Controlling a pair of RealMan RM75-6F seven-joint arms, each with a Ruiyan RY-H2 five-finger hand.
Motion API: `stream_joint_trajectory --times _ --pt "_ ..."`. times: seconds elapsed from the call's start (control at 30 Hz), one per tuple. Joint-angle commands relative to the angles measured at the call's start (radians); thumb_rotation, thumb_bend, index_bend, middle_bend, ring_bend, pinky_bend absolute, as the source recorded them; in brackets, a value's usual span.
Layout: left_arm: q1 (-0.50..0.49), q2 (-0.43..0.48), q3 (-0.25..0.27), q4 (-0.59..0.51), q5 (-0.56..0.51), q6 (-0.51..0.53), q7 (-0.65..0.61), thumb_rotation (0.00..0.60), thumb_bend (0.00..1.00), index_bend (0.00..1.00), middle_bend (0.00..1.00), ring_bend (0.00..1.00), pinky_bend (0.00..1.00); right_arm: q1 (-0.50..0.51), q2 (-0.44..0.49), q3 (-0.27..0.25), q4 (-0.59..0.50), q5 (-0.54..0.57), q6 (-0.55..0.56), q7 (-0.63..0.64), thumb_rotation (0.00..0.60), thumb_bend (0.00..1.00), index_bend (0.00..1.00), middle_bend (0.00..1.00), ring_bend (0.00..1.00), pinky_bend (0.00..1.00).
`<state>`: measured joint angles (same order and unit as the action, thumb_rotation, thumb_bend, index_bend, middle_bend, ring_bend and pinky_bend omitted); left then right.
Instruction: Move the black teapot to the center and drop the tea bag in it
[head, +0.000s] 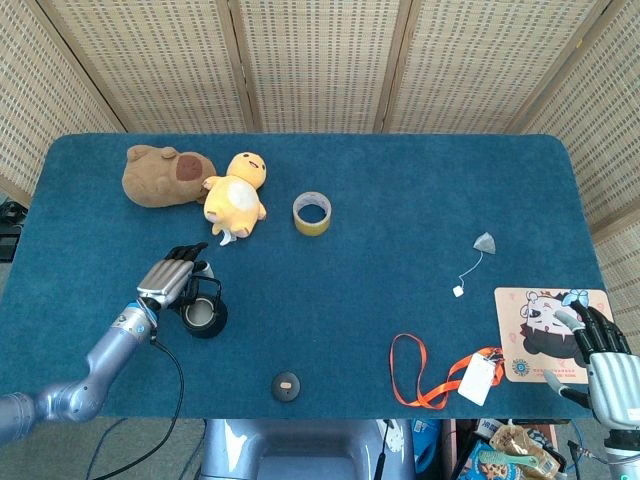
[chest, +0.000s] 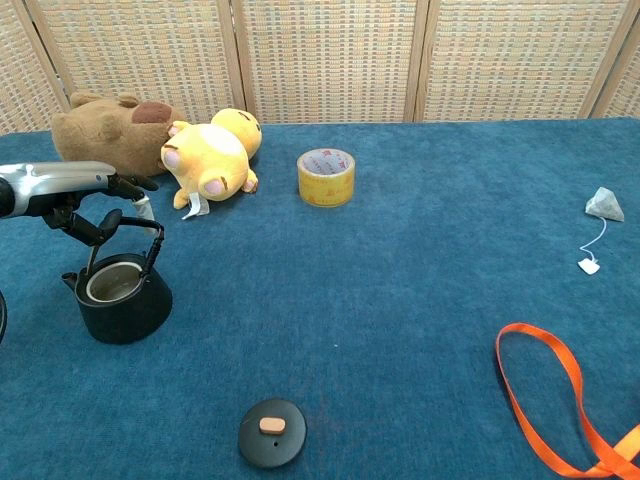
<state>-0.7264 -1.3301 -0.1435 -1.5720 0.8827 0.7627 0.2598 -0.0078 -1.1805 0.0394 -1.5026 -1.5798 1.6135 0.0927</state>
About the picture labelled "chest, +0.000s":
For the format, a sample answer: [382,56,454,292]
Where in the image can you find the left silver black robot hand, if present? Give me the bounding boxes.
[0,160,161,249]

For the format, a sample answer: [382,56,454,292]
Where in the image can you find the black cast iron teapot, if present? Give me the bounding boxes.
[60,214,174,345]

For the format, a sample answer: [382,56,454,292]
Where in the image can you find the pyramid tea bag with string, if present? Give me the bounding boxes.
[577,186,627,276]

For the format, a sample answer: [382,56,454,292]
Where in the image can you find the black teapot lid orange knob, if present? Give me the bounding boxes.
[237,397,308,469]

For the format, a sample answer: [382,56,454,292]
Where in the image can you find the brown capybara plush toy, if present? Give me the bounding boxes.
[50,91,187,179]

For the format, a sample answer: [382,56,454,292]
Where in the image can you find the yellow cat plush toy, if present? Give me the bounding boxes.
[159,107,264,221]

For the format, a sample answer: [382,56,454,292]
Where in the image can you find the yellow packing tape roll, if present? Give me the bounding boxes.
[296,147,357,209]

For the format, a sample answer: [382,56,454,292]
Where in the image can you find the blue carpet table cover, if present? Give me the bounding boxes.
[0,117,640,480]

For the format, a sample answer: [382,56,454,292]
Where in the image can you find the orange lanyard ribbon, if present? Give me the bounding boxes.
[495,322,640,479]

